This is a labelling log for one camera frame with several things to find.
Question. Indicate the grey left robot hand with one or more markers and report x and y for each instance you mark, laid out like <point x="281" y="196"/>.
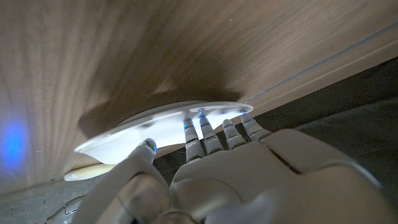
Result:
<point x="248" y="180"/>

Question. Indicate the white paper plate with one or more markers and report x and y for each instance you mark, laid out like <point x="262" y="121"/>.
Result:
<point x="161" y="130"/>

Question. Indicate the yellow sponge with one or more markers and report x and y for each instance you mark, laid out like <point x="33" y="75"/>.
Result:
<point x="90" y="171"/>

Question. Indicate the black backdrop curtain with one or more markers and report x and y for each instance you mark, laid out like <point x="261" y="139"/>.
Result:
<point x="357" y="124"/>

